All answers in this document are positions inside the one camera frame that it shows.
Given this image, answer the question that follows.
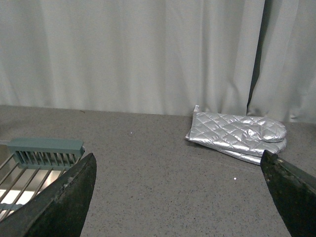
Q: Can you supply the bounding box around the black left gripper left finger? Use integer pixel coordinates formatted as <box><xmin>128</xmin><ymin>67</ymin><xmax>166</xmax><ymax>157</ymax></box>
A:
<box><xmin>0</xmin><ymin>153</ymin><xmax>96</xmax><ymax>237</ymax></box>

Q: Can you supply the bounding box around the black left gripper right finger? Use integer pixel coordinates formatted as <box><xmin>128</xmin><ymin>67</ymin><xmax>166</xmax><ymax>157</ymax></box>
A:
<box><xmin>260</xmin><ymin>150</ymin><xmax>316</xmax><ymax>237</ymax></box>

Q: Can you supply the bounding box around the green metal dish rack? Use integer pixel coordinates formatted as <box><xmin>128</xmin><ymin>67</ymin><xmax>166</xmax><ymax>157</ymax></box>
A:
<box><xmin>0</xmin><ymin>138</ymin><xmax>85</xmax><ymax>219</ymax></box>

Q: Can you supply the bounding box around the lower silver oven mitt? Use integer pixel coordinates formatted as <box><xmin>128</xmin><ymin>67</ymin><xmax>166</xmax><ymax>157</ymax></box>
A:
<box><xmin>186</xmin><ymin>134</ymin><xmax>287</xmax><ymax>165</ymax></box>

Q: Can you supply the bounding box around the silver oven mitt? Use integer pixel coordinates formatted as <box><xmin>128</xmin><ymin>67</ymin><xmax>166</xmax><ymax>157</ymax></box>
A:
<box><xmin>187</xmin><ymin>105</ymin><xmax>287</xmax><ymax>143</ymax></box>
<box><xmin>186</xmin><ymin>134</ymin><xmax>287</xmax><ymax>165</ymax></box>

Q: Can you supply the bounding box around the right grey curtain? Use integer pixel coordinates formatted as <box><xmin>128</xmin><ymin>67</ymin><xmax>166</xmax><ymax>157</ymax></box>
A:
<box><xmin>247</xmin><ymin>0</ymin><xmax>316</xmax><ymax>123</ymax></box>

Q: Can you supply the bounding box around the grey curtain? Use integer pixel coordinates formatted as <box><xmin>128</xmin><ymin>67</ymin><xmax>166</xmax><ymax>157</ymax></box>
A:
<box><xmin>247</xmin><ymin>0</ymin><xmax>316</xmax><ymax>123</ymax></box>
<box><xmin>0</xmin><ymin>0</ymin><xmax>265</xmax><ymax>115</ymax></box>

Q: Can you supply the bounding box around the upper silver oven mitt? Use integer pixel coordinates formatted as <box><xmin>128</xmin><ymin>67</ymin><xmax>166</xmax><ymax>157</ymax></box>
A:
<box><xmin>187</xmin><ymin>105</ymin><xmax>287</xmax><ymax>143</ymax></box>

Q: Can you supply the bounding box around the left grey curtain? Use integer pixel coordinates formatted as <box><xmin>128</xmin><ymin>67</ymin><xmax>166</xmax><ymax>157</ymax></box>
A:
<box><xmin>0</xmin><ymin>0</ymin><xmax>265</xmax><ymax>115</ymax></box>

